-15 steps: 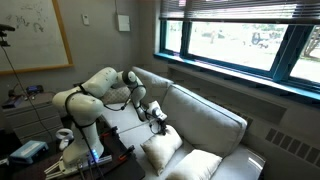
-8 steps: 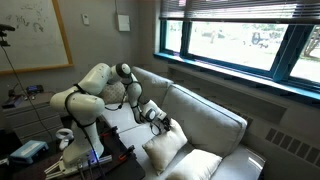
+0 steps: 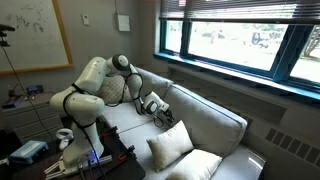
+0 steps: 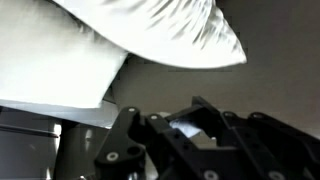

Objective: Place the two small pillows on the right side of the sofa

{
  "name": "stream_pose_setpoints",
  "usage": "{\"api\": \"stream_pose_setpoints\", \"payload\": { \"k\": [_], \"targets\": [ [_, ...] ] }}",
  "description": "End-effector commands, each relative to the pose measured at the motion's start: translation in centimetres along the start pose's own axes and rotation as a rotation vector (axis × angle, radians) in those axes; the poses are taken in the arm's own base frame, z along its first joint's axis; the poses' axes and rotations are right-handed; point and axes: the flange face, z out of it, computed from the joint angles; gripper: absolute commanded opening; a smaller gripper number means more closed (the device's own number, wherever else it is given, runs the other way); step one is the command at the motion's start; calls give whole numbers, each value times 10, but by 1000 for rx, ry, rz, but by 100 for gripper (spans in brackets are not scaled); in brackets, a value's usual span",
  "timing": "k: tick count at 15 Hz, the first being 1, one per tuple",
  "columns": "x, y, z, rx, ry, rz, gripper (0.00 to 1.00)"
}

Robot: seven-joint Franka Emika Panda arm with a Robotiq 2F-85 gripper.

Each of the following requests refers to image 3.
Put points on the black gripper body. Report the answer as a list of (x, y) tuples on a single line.
[(163, 114)]

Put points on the larger cream pillow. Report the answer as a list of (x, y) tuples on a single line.
[(168, 146)]

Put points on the smaller cream pillow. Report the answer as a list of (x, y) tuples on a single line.
[(200, 165)]

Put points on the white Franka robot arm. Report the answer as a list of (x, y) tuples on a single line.
[(83, 106)]

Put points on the grey fabric sofa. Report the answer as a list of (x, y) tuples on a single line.
[(248, 165)]

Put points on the orange black clamp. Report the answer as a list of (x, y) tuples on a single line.
[(110, 132), (126, 152)]

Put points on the black robot table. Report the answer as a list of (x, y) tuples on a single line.
[(126, 170)]

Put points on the white VR controller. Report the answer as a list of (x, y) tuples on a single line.
[(64, 144)]

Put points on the grey window blinds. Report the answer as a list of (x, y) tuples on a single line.
[(233, 10)]

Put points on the wide blue framed window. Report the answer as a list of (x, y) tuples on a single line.
[(283, 53)]

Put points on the small black gadget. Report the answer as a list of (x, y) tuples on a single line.
[(35, 89)]

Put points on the light grey drawer cabinet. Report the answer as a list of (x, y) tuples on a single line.
[(30, 116)]

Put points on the light blue box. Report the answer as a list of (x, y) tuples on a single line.
[(28, 151)]

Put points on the dark flat box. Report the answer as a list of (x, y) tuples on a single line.
[(13, 102)]

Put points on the wood framed whiteboard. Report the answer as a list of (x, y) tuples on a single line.
[(30, 33)]

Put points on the beige wall radiator cover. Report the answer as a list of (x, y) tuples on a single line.
[(233, 96)]

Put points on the white wall box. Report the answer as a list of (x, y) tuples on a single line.
[(123, 23)]

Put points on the white wall thermostat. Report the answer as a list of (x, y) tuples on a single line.
[(85, 20)]

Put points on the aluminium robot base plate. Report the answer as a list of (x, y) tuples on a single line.
[(53, 168)]

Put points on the black tripod camera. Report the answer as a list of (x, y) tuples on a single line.
[(5, 28)]

